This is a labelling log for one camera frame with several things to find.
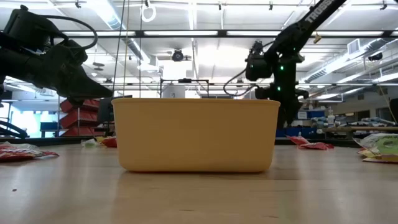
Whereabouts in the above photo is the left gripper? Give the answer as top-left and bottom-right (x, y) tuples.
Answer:
(15, 41), (113, 106)

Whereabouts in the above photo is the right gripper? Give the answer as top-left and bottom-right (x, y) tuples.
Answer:
(254, 53), (310, 129)

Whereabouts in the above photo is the red Skittles candy pack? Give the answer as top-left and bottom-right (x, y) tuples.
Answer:
(297, 142), (335, 151)
(101, 136), (118, 149)
(0, 145), (60, 162)
(285, 132), (311, 146)

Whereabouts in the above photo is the orange plastic bin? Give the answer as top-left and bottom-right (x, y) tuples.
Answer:
(111, 98), (281, 173)

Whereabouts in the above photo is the red storage bin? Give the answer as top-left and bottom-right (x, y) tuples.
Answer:
(61, 126), (105, 138)
(60, 98), (101, 113)
(60, 109), (100, 129)

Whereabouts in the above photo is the blue storage bin row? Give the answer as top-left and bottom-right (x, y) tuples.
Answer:
(297, 110), (326, 119)
(275, 127), (318, 138)

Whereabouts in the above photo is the black computer monitor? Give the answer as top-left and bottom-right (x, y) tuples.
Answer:
(98, 95), (133, 125)

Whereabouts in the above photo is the white container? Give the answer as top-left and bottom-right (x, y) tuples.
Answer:
(161, 85), (187, 100)

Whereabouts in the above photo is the black metal stand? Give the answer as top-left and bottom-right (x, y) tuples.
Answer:
(159, 78), (210, 100)

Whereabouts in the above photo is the black aluminium table frame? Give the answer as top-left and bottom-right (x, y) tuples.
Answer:
(0, 136), (363, 148)

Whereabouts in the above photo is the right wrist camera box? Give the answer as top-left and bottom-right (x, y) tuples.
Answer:
(244, 40), (274, 82)

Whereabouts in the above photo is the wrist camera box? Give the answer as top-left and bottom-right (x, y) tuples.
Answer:
(244, 40), (274, 82)
(2, 4), (68, 53)

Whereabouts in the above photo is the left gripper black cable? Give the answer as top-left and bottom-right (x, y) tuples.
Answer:
(39, 14), (99, 52)

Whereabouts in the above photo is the thin hanging black cable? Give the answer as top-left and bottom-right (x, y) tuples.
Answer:
(111, 0), (126, 98)

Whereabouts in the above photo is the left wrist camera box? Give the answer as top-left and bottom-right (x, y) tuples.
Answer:
(2, 4), (68, 53)

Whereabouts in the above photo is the white cable ring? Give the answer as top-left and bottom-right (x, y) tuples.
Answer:
(141, 1), (157, 23)

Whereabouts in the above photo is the black frame beam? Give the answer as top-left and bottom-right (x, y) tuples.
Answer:
(0, 29), (398, 38)

